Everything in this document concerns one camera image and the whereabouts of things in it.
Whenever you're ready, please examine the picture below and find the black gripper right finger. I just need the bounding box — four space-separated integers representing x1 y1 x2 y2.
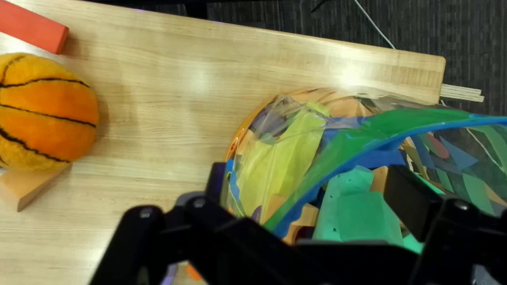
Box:
295 167 507 285

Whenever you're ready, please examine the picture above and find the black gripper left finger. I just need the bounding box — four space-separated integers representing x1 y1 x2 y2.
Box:
89 191 298 285

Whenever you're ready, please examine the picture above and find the red foam rectangular block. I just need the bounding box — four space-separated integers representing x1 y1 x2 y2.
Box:
0 0 68 55

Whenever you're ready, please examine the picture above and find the clear plastic toy bag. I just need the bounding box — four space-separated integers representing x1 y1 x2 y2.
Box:
219 89 507 254

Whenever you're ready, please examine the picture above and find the tan wooden block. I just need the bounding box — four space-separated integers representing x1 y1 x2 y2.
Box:
0 165 70 213

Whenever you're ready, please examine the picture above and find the orange plush basketball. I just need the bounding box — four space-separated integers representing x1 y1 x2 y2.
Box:
0 53 100 170

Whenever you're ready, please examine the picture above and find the white thin cable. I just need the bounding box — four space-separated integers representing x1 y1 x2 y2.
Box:
354 0 398 51

